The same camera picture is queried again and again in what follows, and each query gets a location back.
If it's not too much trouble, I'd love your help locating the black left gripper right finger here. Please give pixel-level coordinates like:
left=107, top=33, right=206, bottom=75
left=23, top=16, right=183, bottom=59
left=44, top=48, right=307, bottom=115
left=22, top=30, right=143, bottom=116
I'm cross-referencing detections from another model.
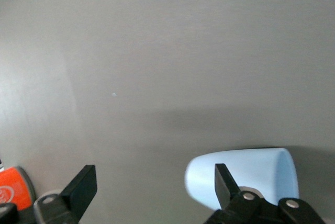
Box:
left=203, top=163, right=327, bottom=224

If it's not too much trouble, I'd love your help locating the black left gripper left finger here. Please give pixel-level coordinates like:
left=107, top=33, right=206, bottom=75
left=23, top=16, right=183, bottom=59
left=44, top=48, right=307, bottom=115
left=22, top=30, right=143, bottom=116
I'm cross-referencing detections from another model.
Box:
left=33, top=164, right=98, bottom=224

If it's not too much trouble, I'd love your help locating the light blue plastic cup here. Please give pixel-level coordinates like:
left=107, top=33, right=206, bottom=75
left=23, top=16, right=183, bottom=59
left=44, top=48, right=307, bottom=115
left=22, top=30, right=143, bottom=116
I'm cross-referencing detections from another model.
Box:
left=184, top=148, right=300, bottom=209

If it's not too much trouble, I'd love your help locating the orange can with grey lid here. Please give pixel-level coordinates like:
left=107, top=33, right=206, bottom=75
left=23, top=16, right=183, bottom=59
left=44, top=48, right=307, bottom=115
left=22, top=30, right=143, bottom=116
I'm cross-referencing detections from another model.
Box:
left=0, top=165, right=36, bottom=211

